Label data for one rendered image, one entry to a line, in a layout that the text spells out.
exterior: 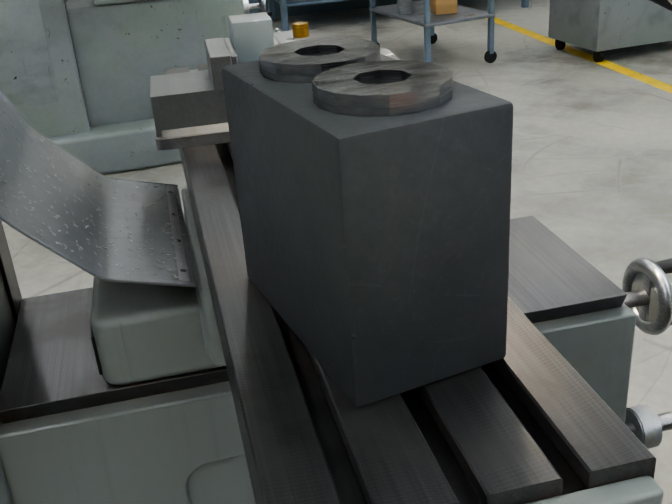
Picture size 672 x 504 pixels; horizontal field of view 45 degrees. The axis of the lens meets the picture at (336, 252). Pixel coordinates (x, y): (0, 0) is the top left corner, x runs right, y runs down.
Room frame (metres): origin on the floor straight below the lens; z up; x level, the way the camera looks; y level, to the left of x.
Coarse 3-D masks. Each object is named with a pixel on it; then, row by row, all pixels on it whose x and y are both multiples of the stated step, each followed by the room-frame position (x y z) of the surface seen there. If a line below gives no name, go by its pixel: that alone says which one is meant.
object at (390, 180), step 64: (256, 64) 0.63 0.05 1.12; (320, 64) 0.56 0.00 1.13; (384, 64) 0.55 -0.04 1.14; (256, 128) 0.57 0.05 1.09; (320, 128) 0.46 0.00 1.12; (384, 128) 0.45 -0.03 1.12; (448, 128) 0.46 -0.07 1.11; (512, 128) 0.48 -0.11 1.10; (256, 192) 0.59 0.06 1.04; (320, 192) 0.47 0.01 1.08; (384, 192) 0.45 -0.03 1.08; (448, 192) 0.46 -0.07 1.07; (256, 256) 0.60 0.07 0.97; (320, 256) 0.47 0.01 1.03; (384, 256) 0.45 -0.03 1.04; (448, 256) 0.46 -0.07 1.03; (320, 320) 0.48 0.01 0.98; (384, 320) 0.45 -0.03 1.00; (448, 320) 0.46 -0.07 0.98; (384, 384) 0.44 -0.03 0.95
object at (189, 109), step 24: (216, 48) 1.09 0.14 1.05; (192, 72) 1.15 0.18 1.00; (216, 72) 1.04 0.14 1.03; (168, 96) 1.03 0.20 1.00; (192, 96) 1.04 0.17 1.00; (216, 96) 1.04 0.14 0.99; (168, 120) 1.03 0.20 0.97; (192, 120) 1.04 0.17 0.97; (216, 120) 1.04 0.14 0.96; (168, 144) 1.02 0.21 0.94; (192, 144) 1.02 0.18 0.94
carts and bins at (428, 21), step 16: (400, 0) 5.42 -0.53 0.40; (432, 0) 5.43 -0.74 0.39; (448, 0) 5.33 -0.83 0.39; (400, 16) 5.37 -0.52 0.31; (416, 16) 5.33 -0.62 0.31; (432, 16) 5.29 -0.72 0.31; (448, 16) 5.25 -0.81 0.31; (464, 16) 5.21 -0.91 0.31; (480, 16) 5.19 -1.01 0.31; (432, 32) 5.94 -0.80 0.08
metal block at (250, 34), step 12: (264, 12) 1.14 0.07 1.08; (240, 24) 1.08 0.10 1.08; (252, 24) 1.08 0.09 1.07; (264, 24) 1.08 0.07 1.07; (240, 36) 1.08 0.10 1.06; (252, 36) 1.08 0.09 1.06; (264, 36) 1.08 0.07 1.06; (240, 48) 1.08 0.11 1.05; (252, 48) 1.08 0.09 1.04; (264, 48) 1.08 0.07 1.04; (240, 60) 1.08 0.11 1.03; (252, 60) 1.08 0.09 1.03
